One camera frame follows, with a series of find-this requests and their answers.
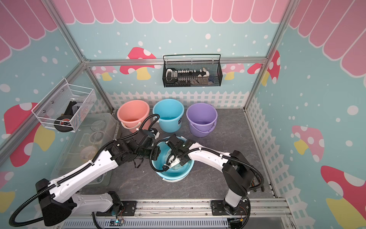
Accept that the blue bucket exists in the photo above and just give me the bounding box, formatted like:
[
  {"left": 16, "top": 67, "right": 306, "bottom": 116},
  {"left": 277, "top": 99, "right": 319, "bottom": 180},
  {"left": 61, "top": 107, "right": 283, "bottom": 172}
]
[
  {"left": 151, "top": 137, "right": 194, "bottom": 182},
  {"left": 152, "top": 99, "right": 185, "bottom": 133}
]

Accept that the pink plastic bucket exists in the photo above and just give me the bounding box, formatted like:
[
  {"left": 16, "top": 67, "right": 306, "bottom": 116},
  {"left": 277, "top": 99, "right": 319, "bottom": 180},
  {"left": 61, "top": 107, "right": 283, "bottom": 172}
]
[{"left": 117, "top": 100, "right": 150, "bottom": 133}]

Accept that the purple bucket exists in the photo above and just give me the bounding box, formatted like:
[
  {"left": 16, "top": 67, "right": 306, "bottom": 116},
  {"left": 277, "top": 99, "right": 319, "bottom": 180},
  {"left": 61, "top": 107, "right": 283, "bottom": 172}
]
[{"left": 186, "top": 103, "right": 218, "bottom": 137}]

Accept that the light green cloth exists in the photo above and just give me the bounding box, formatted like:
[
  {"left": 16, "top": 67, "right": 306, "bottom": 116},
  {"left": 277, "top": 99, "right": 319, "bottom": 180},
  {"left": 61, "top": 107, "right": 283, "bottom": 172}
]
[{"left": 170, "top": 160, "right": 182, "bottom": 170}]

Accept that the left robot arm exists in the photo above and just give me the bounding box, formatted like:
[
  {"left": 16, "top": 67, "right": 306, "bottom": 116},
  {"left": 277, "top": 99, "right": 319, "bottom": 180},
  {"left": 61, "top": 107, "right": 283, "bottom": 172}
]
[{"left": 36, "top": 128, "right": 160, "bottom": 227}]

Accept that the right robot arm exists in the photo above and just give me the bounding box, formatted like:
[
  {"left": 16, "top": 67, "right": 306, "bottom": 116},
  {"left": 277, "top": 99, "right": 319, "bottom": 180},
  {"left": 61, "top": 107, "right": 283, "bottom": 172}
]
[{"left": 164, "top": 135, "right": 264, "bottom": 211}]

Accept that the clear plastic storage box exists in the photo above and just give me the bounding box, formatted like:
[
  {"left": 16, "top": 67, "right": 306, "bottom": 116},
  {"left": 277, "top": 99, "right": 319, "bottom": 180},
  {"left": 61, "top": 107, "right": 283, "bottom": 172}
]
[{"left": 51, "top": 113, "right": 119, "bottom": 179}]

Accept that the black tape dispenser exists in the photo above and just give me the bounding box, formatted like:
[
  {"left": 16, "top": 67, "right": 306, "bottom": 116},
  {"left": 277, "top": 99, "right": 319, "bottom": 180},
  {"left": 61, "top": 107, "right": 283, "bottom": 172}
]
[{"left": 54, "top": 101, "right": 77, "bottom": 133}]

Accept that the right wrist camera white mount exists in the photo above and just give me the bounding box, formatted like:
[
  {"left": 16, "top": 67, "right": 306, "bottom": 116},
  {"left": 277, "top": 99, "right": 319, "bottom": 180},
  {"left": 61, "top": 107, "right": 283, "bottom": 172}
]
[{"left": 168, "top": 158, "right": 182, "bottom": 170}]

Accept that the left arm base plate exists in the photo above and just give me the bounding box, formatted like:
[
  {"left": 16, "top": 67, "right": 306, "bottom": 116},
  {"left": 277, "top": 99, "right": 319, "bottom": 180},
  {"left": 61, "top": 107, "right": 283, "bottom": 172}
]
[{"left": 96, "top": 201, "right": 137, "bottom": 217}]

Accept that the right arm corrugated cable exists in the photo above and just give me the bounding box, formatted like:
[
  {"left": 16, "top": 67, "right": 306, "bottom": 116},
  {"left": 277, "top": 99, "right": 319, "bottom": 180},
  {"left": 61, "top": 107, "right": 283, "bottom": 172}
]
[{"left": 149, "top": 138, "right": 265, "bottom": 192}]

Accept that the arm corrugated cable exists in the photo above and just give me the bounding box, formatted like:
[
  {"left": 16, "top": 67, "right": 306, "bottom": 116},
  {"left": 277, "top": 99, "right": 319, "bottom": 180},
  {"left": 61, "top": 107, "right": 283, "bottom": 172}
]
[
  {"left": 8, "top": 114, "right": 161, "bottom": 227},
  {"left": 149, "top": 138, "right": 265, "bottom": 192}
]

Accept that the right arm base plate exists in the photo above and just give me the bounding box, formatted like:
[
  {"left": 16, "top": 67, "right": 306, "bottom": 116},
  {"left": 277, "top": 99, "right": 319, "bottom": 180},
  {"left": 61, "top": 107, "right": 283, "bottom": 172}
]
[{"left": 210, "top": 200, "right": 250, "bottom": 217}]

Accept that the black wire mesh basket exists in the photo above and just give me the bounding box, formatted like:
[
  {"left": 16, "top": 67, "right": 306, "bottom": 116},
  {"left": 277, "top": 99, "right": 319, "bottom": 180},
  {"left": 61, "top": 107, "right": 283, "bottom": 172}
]
[{"left": 162, "top": 54, "right": 223, "bottom": 87}]

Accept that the white wire basket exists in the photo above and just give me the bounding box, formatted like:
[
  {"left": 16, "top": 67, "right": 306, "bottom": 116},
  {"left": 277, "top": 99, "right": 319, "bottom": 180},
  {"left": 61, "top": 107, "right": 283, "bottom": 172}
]
[{"left": 31, "top": 78, "right": 97, "bottom": 132}]

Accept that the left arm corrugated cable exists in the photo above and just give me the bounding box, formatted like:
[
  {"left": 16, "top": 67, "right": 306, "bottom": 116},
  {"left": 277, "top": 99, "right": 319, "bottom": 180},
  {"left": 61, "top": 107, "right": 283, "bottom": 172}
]
[{"left": 8, "top": 114, "right": 161, "bottom": 227}]

